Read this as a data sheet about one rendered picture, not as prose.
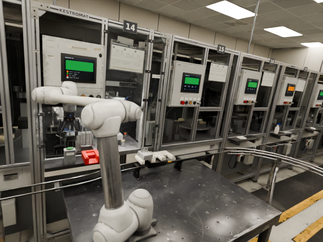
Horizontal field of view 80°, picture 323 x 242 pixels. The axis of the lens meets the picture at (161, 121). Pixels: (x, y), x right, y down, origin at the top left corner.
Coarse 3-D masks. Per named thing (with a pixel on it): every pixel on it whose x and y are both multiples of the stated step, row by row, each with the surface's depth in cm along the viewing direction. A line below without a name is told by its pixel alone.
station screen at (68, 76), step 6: (72, 60) 141; (78, 60) 143; (84, 60) 145; (90, 60) 148; (66, 72) 141; (72, 72) 143; (78, 72) 145; (84, 72) 147; (90, 72) 150; (66, 78) 142; (72, 78) 144; (78, 78) 146; (84, 78) 148; (90, 78) 151
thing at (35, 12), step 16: (32, 0) 123; (32, 16) 125; (96, 16) 145; (32, 32) 128; (128, 32) 160; (32, 48) 130; (160, 96) 193; (160, 112) 198; (64, 176) 179; (96, 176) 196; (48, 192) 175; (48, 208) 179; (64, 208) 187; (48, 240) 169
